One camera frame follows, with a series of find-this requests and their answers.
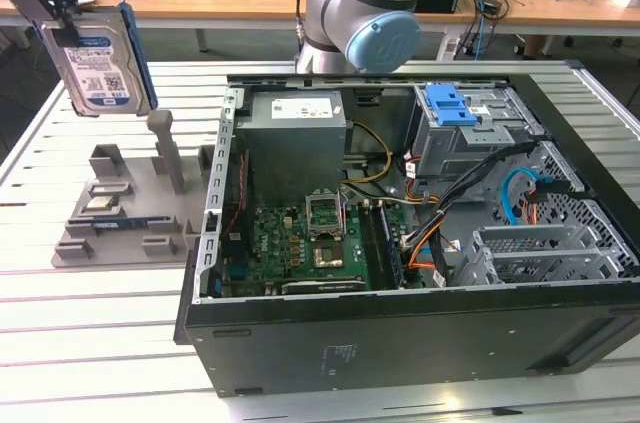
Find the black sleeved wire bundle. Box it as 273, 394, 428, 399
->
399, 140, 544, 252

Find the grey parts rack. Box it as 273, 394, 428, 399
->
52, 110, 221, 269

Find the orange wire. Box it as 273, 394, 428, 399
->
405, 235, 441, 272

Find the grey metal drive cage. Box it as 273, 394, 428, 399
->
404, 84, 546, 194

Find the silver disk bay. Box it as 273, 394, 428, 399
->
449, 222, 629, 289

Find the black PC case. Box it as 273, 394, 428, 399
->
172, 71, 640, 399

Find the black graphics card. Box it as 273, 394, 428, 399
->
279, 278, 369, 297

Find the black disk power connector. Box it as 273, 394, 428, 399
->
532, 180, 586, 202

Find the white power strip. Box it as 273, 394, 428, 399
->
439, 27, 464, 62

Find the blue RAM stick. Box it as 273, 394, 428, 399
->
378, 202, 404, 289
92, 216, 169, 233

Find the grey power supply unit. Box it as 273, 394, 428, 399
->
234, 90, 349, 194

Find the metal socket cover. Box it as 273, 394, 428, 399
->
304, 189, 347, 240

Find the light blue data wire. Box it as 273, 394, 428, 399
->
502, 167, 551, 229

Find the hard disk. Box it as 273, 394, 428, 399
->
39, 0, 159, 119

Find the black RAM slot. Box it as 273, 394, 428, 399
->
358, 202, 385, 290

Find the red black twisted wire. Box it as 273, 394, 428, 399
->
223, 150, 250, 239

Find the green motherboard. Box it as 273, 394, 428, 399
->
219, 190, 426, 294

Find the grey wire bundle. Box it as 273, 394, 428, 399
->
342, 182, 441, 207

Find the yellow wire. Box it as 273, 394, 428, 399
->
343, 121, 394, 184

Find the CPU socket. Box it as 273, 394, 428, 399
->
310, 240, 347, 272

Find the black case fan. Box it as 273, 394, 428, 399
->
222, 147, 254, 249

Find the blue plastic drive latch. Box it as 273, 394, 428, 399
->
424, 85, 476, 127

